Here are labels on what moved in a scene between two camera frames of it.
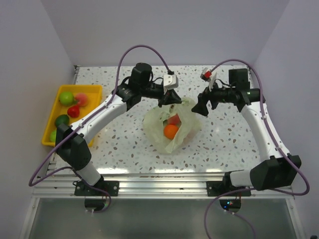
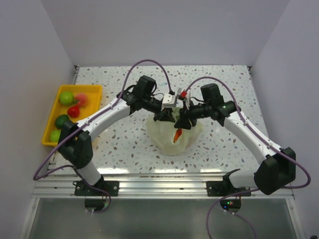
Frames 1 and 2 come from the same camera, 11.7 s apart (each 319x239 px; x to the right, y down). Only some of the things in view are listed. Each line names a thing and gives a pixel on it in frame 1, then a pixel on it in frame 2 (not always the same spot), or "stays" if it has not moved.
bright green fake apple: [67, 98] stays
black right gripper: [201, 107] -> [184, 122]
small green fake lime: [53, 136] stays
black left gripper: [170, 97] -> [165, 114]
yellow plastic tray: [93, 93] stays
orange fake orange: [170, 131] -> [178, 134]
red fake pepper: [74, 111] stays
